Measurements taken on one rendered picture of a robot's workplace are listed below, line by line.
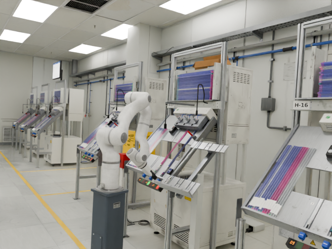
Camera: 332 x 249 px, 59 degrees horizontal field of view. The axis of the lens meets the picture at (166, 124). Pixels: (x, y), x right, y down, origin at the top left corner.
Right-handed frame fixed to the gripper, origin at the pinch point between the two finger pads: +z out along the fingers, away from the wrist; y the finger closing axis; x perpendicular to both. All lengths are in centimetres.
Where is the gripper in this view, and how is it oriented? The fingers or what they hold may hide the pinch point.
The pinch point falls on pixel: (154, 177)
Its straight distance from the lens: 240.5
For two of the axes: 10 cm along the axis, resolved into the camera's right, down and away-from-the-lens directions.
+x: 5.9, -7.2, 3.7
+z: 5.6, 7.0, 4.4
